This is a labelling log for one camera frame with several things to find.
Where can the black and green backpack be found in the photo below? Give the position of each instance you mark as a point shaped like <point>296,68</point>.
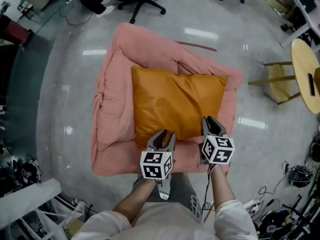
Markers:
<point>300,176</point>
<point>315,147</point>

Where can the long white desk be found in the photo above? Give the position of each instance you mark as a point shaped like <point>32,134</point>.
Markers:
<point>310,15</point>

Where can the white metal rack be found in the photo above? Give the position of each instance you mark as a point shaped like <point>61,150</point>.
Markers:
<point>27,196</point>

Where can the beige storage box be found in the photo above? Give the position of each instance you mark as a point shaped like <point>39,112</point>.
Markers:
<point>277,1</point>

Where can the round wooden side table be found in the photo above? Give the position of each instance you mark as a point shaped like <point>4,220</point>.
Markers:
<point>305,69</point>

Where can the black round bag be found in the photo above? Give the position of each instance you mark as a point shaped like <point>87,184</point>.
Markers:
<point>280,224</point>

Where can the person's right forearm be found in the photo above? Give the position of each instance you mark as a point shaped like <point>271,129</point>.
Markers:
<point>222,189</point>

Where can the person's grey trousers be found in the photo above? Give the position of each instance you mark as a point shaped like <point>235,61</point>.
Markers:
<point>182,189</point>

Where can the open cardboard box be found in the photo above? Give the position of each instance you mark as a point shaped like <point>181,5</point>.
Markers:
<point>318,81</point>

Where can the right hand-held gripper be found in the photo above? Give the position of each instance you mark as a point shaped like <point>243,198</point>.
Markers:
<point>217,150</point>

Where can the red stool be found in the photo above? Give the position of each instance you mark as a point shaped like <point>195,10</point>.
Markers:
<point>15,30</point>

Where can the orange cushion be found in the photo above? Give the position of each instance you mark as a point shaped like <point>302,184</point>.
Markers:
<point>175,101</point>

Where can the black phone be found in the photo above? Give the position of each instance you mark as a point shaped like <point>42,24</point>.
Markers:
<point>311,84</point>

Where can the white power strip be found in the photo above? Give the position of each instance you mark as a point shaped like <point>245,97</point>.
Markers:
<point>252,206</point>

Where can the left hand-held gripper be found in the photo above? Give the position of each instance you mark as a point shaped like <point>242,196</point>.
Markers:
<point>152,164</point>

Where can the person's left forearm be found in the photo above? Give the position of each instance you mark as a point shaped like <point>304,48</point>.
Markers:
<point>135,199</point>

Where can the person's white shirt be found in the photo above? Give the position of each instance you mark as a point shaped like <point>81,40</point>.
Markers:
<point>170,224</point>

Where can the pink padded chair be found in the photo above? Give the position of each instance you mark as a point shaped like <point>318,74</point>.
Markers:
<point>115,109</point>

